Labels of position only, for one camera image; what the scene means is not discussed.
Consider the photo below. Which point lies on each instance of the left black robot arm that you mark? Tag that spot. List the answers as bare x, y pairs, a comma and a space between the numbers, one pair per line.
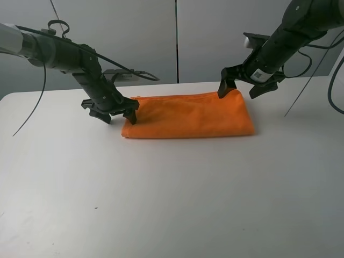
45, 50

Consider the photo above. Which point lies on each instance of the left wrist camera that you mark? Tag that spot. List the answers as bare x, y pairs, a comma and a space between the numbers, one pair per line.
119, 75

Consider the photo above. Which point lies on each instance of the orange towel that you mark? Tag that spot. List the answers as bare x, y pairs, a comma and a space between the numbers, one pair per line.
190, 116

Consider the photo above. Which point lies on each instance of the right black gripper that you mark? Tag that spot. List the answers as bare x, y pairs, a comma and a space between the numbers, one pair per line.
263, 81

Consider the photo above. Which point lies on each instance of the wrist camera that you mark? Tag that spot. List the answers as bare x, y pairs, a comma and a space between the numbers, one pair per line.
119, 75
254, 41

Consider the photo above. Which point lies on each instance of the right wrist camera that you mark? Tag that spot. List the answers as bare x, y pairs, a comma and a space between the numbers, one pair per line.
254, 41

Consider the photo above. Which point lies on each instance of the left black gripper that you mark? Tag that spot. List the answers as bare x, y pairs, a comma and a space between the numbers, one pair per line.
101, 104

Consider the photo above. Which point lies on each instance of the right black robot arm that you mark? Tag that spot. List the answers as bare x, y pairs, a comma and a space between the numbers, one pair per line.
303, 22

